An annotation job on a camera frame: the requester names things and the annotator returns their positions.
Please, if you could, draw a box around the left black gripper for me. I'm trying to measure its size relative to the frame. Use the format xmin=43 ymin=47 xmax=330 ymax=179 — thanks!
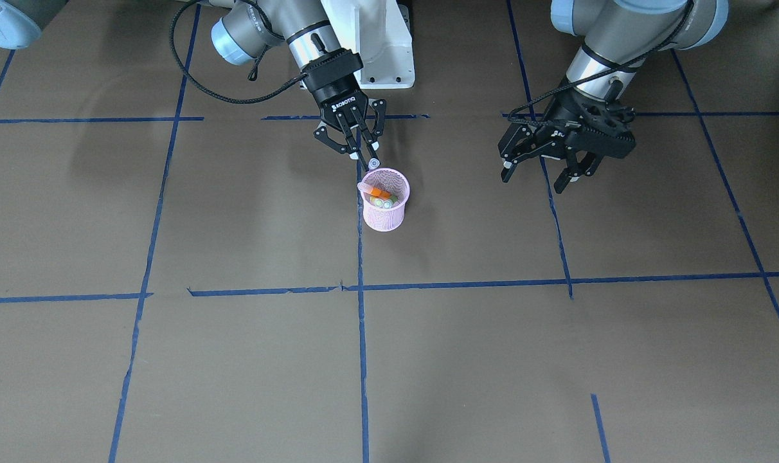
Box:
xmin=498 ymin=81 xmax=636 ymax=194

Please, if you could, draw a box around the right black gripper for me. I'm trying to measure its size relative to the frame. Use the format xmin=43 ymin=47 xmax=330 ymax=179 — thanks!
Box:
xmin=301 ymin=49 xmax=387 ymax=169

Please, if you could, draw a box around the orange highlighter pen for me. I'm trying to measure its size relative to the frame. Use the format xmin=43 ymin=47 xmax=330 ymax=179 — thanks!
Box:
xmin=357 ymin=182 xmax=393 ymax=201

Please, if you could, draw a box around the green highlighter pen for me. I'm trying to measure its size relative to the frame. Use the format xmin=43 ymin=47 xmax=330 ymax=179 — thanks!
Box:
xmin=383 ymin=195 xmax=398 ymax=209

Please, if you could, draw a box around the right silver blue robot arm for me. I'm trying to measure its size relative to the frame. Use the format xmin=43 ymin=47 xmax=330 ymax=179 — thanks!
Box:
xmin=167 ymin=1 xmax=386 ymax=170

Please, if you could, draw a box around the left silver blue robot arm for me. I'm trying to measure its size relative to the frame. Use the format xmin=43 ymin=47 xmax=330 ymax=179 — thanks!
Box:
xmin=497 ymin=1 xmax=730 ymax=194

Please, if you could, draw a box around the pink mesh pen holder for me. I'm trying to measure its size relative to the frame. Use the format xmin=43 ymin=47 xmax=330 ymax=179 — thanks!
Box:
xmin=357 ymin=168 xmax=410 ymax=232

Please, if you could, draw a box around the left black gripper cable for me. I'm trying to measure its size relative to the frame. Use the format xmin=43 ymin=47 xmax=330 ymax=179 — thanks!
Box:
xmin=508 ymin=0 xmax=696 ymax=119

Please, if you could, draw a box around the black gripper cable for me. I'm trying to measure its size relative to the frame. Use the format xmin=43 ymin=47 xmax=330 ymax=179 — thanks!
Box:
xmin=508 ymin=0 xmax=696 ymax=119
xmin=169 ymin=0 xmax=308 ymax=104

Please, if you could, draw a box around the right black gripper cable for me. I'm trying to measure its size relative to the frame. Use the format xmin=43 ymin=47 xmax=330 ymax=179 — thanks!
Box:
xmin=169 ymin=0 xmax=308 ymax=104

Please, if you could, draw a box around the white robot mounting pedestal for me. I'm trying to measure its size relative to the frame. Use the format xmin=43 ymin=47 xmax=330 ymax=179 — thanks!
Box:
xmin=321 ymin=1 xmax=416 ymax=90

